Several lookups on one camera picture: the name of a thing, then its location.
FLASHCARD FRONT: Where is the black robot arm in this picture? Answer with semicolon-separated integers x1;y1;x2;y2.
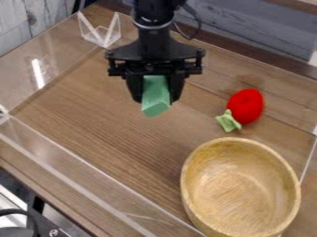
106;0;206;104

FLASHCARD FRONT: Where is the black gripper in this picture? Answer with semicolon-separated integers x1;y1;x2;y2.
106;28;206;103

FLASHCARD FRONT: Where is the green rectangular block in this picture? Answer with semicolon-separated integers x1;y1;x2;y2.
142;75;172;118

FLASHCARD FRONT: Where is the black cable bottom left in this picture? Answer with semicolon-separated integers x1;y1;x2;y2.
0;208;42;237

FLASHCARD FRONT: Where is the brown wooden bowl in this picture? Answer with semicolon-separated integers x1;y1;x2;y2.
180;137;301;237

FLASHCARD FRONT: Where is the black table leg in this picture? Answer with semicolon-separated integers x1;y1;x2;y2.
31;195;44;214

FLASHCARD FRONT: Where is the clear acrylic front panel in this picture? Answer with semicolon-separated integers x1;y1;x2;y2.
0;106;205;237

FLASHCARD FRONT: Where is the red plush strawberry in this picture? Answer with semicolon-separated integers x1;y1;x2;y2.
216;89;265;132

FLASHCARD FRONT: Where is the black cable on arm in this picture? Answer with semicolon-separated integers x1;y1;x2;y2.
173;3;204;41

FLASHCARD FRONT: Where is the clear acrylic corner bracket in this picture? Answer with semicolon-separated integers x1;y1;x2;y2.
77;12;122;48

